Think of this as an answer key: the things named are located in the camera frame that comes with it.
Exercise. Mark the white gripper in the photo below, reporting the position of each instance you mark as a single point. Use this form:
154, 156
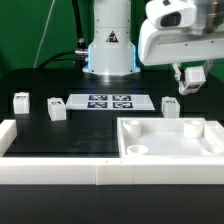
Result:
177, 31

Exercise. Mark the white square tabletop part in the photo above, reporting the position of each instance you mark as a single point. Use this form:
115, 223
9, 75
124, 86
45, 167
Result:
169, 137

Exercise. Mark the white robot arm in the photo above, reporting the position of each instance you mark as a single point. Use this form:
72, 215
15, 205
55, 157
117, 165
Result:
111, 53

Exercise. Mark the white tag plate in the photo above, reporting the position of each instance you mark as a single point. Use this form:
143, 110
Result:
109, 102

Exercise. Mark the white U-shaped fence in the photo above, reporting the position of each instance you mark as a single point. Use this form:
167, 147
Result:
105, 171

